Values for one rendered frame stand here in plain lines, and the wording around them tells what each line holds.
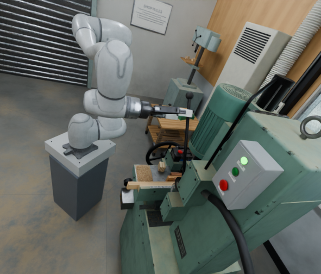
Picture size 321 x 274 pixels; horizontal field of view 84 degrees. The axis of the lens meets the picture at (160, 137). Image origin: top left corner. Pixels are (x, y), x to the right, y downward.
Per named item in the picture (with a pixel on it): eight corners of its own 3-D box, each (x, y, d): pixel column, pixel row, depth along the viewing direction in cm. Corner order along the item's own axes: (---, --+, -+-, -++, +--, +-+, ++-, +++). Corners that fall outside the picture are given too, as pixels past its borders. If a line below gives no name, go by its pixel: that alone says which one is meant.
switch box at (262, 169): (226, 179, 56) (257, 141, 47) (245, 209, 49) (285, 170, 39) (210, 179, 54) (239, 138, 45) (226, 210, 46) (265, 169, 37)
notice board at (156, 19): (164, 35, 325) (172, 5, 298) (164, 35, 324) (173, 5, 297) (130, 24, 302) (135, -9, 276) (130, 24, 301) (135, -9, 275)
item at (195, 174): (194, 185, 73) (210, 160, 65) (202, 205, 67) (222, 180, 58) (175, 185, 70) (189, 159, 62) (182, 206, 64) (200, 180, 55)
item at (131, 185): (217, 185, 113) (220, 181, 111) (218, 187, 112) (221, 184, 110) (126, 186, 93) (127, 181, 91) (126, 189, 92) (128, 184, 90)
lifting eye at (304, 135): (295, 131, 49) (314, 111, 46) (314, 145, 45) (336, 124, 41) (291, 130, 49) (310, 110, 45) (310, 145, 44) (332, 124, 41)
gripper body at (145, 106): (136, 118, 78) (155, 121, 81) (140, 116, 70) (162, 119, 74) (137, 101, 78) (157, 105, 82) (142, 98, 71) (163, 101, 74)
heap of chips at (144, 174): (149, 165, 110) (151, 161, 107) (153, 184, 99) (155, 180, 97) (135, 165, 106) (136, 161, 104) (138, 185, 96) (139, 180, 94)
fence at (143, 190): (230, 190, 113) (234, 185, 110) (231, 192, 112) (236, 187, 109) (137, 192, 92) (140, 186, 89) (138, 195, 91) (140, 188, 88)
